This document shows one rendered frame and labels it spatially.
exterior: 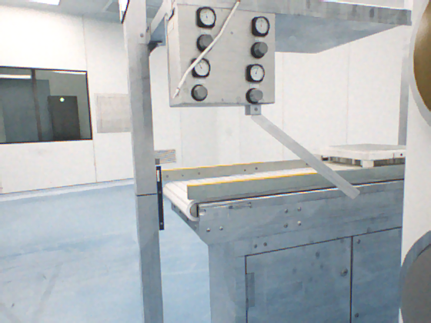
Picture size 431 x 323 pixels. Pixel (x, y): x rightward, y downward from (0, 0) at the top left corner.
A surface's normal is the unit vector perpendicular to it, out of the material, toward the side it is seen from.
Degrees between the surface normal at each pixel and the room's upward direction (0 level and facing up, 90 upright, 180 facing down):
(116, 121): 90
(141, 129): 90
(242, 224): 90
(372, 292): 90
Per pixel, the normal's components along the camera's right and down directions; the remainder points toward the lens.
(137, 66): 0.35, 0.11
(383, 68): -0.85, 0.10
